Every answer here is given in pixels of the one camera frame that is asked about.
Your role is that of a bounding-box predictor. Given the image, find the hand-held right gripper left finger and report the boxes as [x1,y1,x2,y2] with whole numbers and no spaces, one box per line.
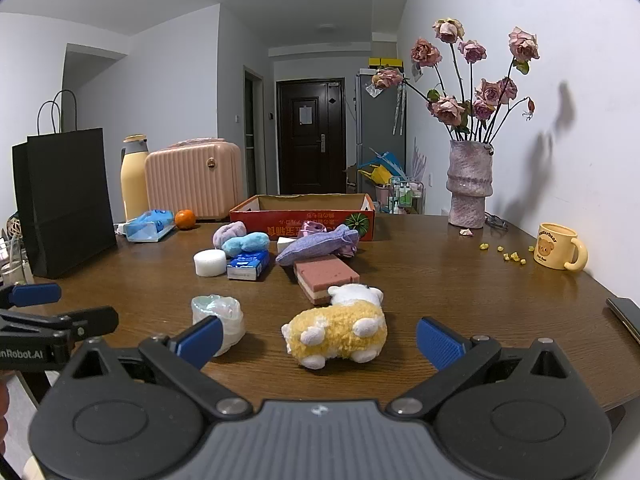
[56,316,252,422]

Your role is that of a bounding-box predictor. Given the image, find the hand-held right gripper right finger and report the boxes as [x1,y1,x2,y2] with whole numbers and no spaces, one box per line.
[388,316,584,419]

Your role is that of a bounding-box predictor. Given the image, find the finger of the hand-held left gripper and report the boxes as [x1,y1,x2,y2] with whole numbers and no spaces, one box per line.
[0,282,62,310]
[0,306,120,344]

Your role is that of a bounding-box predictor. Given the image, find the translucent iridescent soft cup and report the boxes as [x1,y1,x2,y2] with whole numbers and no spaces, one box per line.
[191,294,246,358]

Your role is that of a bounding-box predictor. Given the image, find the white round sponge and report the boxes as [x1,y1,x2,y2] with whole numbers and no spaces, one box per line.
[194,249,229,278]

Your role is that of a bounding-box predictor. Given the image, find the yellow white plush sheep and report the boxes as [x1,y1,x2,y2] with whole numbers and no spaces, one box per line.
[280,283,389,370]

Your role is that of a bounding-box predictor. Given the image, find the blue plush toy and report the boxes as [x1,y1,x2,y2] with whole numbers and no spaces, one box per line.
[221,231,270,258]

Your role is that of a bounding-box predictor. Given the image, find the pink layered sponge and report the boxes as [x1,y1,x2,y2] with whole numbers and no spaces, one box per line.
[293,254,362,307]

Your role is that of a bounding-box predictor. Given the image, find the purple fabric pouch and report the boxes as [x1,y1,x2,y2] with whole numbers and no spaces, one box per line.
[275,224,360,267]

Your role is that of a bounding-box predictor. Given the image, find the orange cardboard box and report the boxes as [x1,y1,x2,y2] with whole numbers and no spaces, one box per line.
[229,193,377,242]

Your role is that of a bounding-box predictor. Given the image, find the glass jar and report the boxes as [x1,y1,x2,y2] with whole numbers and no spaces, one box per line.
[0,237,34,287]

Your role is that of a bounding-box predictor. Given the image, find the small blue carton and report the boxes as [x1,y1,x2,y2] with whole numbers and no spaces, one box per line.
[226,251,267,282]

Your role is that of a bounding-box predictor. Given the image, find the black paper bag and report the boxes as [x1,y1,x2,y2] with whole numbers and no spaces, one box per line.
[12,89,119,280]

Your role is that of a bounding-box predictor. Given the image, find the blue tissue pack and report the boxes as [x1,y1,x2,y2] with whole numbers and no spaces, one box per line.
[123,209,176,244]

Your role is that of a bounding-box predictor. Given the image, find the lilac plush toy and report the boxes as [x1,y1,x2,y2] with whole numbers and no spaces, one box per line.
[213,222,248,250]

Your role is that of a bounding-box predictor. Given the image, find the scattered yellow petal bits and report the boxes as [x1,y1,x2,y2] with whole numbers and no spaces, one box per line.
[478,243,537,266]

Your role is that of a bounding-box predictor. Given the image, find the yellow bear mug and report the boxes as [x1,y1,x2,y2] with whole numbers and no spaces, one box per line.
[532,222,589,273]

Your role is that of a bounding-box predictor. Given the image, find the yellow thermos bottle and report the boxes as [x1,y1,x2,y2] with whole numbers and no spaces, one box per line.
[120,134,151,222]

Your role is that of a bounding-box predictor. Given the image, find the mottled pink vase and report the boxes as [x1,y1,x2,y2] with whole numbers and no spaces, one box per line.
[447,139,495,229]

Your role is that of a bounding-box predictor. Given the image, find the pink ribbed suitcase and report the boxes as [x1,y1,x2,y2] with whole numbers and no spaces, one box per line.
[144,138,245,222]

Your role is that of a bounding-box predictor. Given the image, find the blue and yellow bags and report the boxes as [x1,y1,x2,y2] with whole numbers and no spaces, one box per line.
[357,148,406,187]

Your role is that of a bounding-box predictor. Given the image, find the black phone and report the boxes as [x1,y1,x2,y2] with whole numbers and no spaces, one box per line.
[606,297,640,345]

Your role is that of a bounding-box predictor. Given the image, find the grey fridge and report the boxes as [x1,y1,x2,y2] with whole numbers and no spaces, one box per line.
[355,71,407,194]

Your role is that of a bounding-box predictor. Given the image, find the dark brown door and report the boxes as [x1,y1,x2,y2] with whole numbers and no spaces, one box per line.
[276,78,347,196]

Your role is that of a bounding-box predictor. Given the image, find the dried pink roses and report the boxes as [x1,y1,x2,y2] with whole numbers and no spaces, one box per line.
[372,17,540,144]

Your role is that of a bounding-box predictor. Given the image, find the folded clear umbrella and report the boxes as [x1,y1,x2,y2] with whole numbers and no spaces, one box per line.
[392,82,405,136]

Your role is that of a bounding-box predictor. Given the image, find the wire trolley rack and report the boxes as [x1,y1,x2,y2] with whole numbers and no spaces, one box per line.
[388,176,426,215]

